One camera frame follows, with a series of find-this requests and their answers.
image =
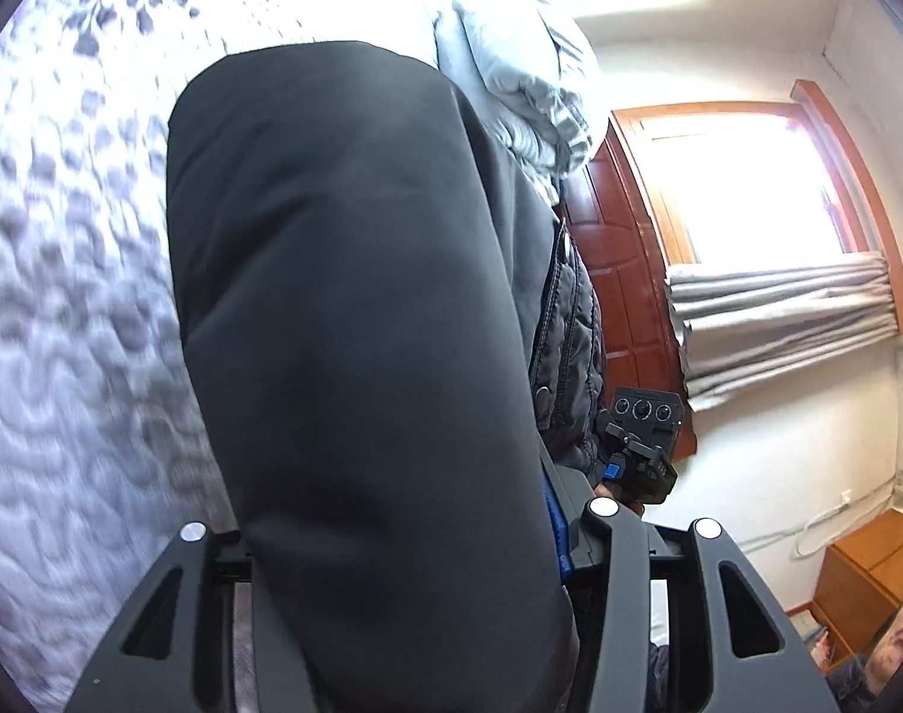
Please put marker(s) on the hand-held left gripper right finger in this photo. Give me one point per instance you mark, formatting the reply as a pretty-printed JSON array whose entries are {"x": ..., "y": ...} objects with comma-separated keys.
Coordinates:
[{"x": 559, "y": 535}]

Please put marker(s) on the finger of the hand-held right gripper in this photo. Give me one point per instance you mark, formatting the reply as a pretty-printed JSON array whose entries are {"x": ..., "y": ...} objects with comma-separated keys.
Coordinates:
[{"x": 612, "y": 471}]

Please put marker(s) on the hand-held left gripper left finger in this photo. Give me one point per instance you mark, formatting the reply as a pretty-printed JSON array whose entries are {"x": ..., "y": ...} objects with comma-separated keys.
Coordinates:
[{"x": 221, "y": 557}]

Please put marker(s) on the black pants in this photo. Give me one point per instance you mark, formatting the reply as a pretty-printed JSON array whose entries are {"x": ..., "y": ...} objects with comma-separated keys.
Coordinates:
[{"x": 347, "y": 312}]

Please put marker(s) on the person's right hand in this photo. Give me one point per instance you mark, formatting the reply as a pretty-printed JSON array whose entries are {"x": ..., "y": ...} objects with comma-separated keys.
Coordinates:
[{"x": 606, "y": 491}]

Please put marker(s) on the black quilted jacket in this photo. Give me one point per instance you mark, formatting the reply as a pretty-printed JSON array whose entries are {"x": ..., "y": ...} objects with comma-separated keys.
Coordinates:
[{"x": 570, "y": 342}]

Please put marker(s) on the grey striped curtain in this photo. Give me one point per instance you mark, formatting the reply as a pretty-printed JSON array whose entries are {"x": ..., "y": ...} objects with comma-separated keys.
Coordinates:
[{"x": 778, "y": 312}]

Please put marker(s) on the red-brown wooden door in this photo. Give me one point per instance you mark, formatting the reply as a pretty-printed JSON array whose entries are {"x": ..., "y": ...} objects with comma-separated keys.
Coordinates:
[{"x": 622, "y": 238}]

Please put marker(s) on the wooden nightstand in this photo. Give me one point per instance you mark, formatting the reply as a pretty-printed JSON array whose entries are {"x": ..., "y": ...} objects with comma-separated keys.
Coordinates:
[{"x": 875, "y": 572}]

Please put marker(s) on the wooden framed window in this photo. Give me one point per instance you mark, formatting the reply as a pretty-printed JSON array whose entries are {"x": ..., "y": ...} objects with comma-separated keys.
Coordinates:
[{"x": 756, "y": 186}]

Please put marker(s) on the grey quilted mattress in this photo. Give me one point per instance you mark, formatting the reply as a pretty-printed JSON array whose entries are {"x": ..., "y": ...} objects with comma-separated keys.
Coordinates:
[{"x": 65, "y": 312}]

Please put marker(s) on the light grey comforter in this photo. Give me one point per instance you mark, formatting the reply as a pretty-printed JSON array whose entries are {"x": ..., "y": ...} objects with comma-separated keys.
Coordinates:
[{"x": 511, "y": 74}]

